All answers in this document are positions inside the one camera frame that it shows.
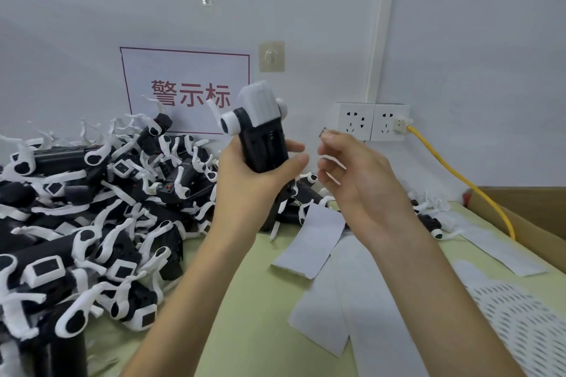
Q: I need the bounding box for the person's right hand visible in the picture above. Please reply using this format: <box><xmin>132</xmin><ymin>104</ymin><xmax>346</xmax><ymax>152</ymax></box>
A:
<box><xmin>317</xmin><ymin>130</ymin><xmax>432</xmax><ymax>246</ymax></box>

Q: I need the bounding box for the person's right forearm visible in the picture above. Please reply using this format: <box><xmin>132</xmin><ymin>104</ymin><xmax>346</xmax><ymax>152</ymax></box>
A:
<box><xmin>354</xmin><ymin>224</ymin><xmax>529</xmax><ymax>377</ymax></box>

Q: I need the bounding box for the white cable duct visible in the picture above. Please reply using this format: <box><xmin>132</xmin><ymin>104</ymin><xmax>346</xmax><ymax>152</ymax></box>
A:
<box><xmin>364</xmin><ymin>0</ymin><xmax>401</xmax><ymax>105</ymax></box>

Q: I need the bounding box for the yellow cable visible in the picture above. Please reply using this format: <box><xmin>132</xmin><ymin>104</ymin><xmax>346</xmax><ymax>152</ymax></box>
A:
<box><xmin>407</xmin><ymin>124</ymin><xmax>517</xmax><ymax>241</ymax></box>

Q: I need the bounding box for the person's left forearm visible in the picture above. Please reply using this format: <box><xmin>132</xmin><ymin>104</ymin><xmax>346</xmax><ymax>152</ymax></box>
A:
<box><xmin>121</xmin><ymin>215</ymin><xmax>268</xmax><ymax>377</ymax></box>

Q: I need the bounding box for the white mesh basket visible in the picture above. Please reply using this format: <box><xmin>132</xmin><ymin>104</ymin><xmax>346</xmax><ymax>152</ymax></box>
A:
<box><xmin>463</xmin><ymin>282</ymin><xmax>566</xmax><ymax>377</ymax></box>

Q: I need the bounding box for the white wall socket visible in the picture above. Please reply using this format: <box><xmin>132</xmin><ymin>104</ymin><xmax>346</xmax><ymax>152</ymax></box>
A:
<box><xmin>370</xmin><ymin>103</ymin><xmax>411</xmax><ymax>142</ymax></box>
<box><xmin>334</xmin><ymin>102</ymin><xmax>377</xmax><ymax>142</ymax></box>

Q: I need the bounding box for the brown cardboard box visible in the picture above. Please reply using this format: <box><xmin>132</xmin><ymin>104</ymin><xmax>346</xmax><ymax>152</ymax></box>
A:
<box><xmin>462</xmin><ymin>186</ymin><xmax>566</xmax><ymax>268</ymax></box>

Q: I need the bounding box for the pile of black white toys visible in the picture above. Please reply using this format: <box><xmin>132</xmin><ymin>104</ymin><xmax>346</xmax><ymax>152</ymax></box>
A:
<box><xmin>0</xmin><ymin>94</ymin><xmax>342</xmax><ymax>377</ymax></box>

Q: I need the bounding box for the clear adhesive wall hook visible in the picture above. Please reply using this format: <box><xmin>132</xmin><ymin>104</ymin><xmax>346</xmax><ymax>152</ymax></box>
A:
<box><xmin>258</xmin><ymin>40</ymin><xmax>286</xmax><ymax>74</ymax></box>

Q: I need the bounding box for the small black white toy part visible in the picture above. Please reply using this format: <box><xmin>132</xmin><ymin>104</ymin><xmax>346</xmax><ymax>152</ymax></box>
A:
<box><xmin>418</xmin><ymin>212</ymin><xmax>463</xmax><ymax>242</ymax></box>
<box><xmin>408</xmin><ymin>189</ymin><xmax>448</xmax><ymax>215</ymax></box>

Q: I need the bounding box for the white paper strip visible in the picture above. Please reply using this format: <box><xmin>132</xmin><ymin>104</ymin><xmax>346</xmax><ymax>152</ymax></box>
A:
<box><xmin>271</xmin><ymin>203</ymin><xmax>346</xmax><ymax>280</ymax></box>
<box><xmin>459</xmin><ymin>212</ymin><xmax>550</xmax><ymax>278</ymax></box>
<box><xmin>450</xmin><ymin>259</ymin><xmax>492</xmax><ymax>292</ymax></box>
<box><xmin>289</xmin><ymin>235</ymin><xmax>355</xmax><ymax>358</ymax></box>
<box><xmin>332</xmin><ymin>234</ymin><xmax>430</xmax><ymax>377</ymax></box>

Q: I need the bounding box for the black white toy figure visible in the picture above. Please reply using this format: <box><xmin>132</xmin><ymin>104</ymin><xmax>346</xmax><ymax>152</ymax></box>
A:
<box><xmin>219</xmin><ymin>80</ymin><xmax>289</xmax><ymax>174</ymax></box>

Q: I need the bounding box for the white sign with red border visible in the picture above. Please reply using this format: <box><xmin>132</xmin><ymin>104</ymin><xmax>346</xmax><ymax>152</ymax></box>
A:
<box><xmin>119</xmin><ymin>46</ymin><xmax>252</xmax><ymax>137</ymax></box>

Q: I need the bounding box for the person's left hand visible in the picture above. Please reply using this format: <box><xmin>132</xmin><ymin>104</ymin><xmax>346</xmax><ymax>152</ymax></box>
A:
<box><xmin>212</xmin><ymin>139</ymin><xmax>310</xmax><ymax>237</ymax></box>

